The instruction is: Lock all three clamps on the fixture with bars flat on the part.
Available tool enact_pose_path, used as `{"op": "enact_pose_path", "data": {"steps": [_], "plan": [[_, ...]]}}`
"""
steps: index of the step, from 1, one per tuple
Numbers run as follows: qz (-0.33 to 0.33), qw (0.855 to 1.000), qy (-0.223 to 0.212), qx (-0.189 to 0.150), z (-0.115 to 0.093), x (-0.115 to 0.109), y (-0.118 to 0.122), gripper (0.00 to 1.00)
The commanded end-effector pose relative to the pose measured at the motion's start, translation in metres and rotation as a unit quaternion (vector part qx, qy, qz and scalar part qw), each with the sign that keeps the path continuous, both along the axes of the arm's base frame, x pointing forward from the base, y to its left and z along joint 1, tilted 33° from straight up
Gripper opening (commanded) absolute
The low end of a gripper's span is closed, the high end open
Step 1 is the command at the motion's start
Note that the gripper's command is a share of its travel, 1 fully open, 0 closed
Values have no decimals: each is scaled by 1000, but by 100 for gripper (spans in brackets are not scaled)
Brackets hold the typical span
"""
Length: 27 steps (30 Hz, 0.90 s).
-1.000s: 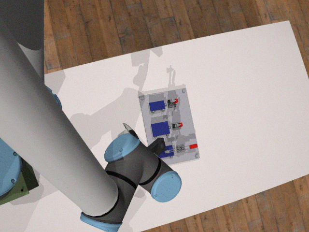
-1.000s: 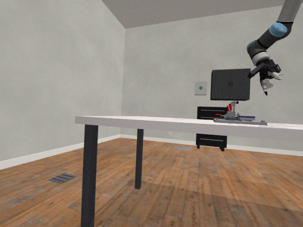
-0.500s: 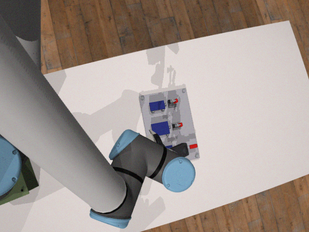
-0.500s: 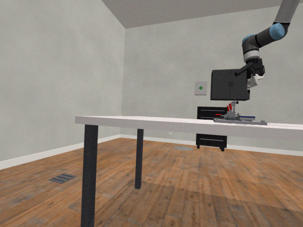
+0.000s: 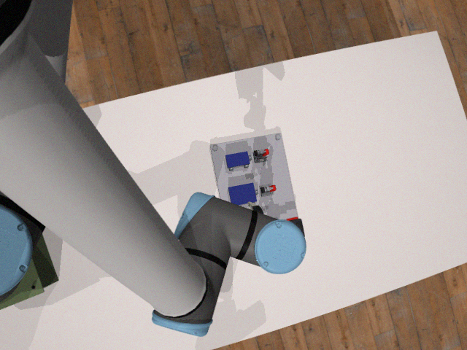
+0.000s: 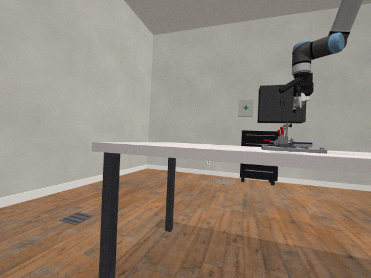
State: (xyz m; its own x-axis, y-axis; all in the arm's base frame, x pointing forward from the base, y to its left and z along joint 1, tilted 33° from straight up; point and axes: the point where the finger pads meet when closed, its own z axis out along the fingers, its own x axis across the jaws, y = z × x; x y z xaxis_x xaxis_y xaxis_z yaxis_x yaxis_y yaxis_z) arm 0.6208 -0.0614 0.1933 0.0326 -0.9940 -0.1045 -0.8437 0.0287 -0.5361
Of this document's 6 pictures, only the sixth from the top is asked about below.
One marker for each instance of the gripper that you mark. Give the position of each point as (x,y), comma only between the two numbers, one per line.
(304,88)

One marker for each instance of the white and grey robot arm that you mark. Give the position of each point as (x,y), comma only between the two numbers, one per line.
(305,51)

